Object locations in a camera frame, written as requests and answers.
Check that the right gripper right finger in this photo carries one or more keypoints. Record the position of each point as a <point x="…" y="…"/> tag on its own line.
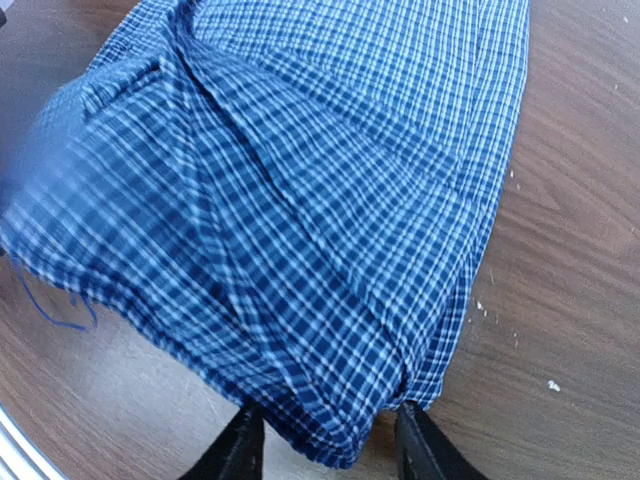
<point x="423" y="451"/>

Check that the blue plaid long sleeve shirt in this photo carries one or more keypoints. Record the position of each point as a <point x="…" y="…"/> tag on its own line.
<point x="293" y="198"/>

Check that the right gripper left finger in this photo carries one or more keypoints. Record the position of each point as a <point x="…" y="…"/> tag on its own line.
<point x="238" y="451"/>

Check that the aluminium front rail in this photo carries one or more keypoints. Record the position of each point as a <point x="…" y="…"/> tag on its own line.
<point x="20" y="458"/>

